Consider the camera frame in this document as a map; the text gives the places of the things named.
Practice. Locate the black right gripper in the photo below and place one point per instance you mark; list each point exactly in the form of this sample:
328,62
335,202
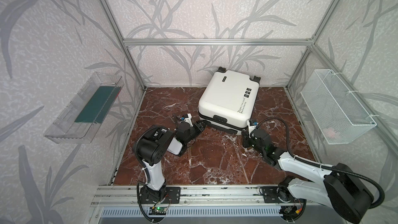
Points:
249,138

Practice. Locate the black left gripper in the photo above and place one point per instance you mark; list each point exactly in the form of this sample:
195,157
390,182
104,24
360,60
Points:
194,127

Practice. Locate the black and white suitcase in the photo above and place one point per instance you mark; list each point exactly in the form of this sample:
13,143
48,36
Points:
228,100

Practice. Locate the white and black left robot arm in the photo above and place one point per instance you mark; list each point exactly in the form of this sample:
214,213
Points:
151,147

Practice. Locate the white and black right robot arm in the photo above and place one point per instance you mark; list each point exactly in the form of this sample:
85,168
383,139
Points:
337,187

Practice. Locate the pink object in basket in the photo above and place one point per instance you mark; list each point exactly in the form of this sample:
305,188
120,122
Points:
330,133

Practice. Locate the left green circuit board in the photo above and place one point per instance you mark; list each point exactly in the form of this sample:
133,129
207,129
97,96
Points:
157,210

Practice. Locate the green board in shelf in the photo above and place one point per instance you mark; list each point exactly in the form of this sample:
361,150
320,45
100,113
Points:
98,106

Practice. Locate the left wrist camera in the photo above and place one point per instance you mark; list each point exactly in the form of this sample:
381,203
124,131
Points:
187,118

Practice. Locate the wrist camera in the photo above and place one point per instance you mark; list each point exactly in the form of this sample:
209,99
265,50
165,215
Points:
187,118
252,125

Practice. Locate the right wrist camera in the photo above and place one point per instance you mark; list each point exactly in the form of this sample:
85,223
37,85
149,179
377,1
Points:
252,125

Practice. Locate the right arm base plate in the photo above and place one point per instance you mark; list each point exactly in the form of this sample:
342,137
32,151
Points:
273,194

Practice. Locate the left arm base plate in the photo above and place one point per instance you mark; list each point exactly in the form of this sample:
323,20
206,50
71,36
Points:
164,195

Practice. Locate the right circuit board with wires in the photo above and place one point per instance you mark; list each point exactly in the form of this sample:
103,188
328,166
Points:
291,211

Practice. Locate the white wire mesh basket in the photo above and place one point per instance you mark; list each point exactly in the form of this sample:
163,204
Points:
333,105

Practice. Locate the aluminium front rail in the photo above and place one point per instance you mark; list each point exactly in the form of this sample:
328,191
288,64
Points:
191,195

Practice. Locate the clear plastic wall shelf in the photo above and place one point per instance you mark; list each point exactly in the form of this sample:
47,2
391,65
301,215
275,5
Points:
64,130

